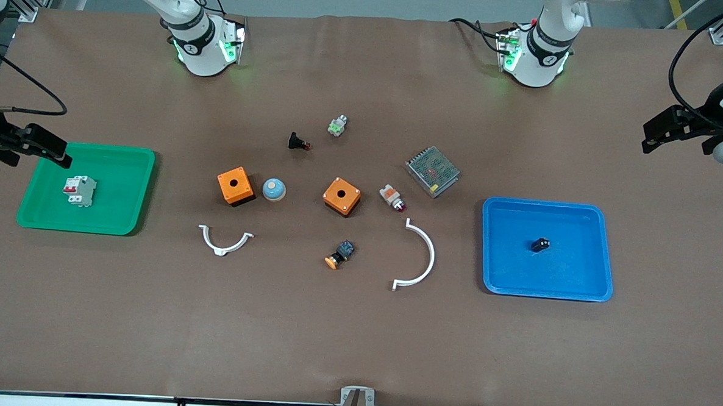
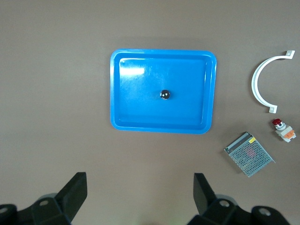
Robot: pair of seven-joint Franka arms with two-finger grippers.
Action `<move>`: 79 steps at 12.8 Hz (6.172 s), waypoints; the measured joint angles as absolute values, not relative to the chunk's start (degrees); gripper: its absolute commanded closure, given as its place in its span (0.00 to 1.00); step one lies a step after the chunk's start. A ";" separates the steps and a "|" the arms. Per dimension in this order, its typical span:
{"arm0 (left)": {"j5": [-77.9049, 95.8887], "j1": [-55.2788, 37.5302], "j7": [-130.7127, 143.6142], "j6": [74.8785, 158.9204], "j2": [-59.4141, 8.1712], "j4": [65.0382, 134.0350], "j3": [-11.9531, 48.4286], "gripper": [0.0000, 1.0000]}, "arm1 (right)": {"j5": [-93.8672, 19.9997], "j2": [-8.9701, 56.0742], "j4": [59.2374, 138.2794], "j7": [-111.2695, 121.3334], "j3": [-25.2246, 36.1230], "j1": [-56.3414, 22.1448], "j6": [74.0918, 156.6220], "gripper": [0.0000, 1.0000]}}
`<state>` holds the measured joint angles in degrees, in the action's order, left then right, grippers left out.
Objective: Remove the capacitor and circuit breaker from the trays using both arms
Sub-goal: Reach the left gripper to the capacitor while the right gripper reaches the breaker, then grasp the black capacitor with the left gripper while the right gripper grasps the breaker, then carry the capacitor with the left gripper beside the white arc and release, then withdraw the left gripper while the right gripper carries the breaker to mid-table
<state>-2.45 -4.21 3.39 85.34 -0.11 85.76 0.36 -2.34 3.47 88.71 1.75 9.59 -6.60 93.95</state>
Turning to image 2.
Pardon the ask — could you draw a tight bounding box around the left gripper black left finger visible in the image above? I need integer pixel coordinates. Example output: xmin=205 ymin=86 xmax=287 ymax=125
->
xmin=31 ymin=172 xmax=88 ymax=225

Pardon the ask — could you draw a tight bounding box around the red push button switch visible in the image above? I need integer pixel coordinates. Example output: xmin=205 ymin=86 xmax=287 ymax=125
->
xmin=271 ymin=118 xmax=297 ymax=143

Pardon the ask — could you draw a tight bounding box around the blue plastic tray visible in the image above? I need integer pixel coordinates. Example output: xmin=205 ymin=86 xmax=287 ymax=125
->
xmin=110 ymin=48 xmax=218 ymax=135

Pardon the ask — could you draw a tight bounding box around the metal mesh power supply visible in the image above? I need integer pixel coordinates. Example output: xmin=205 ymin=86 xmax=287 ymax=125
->
xmin=223 ymin=131 xmax=276 ymax=178

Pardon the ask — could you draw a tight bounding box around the large white curved clamp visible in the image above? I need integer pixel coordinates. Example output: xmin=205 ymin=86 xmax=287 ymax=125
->
xmin=251 ymin=50 xmax=296 ymax=115

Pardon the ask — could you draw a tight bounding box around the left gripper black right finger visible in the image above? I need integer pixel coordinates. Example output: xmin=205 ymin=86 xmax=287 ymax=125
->
xmin=187 ymin=172 xmax=253 ymax=225

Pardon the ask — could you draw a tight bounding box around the small black cylindrical capacitor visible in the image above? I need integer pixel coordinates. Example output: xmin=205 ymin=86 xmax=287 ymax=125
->
xmin=159 ymin=89 xmax=171 ymax=101

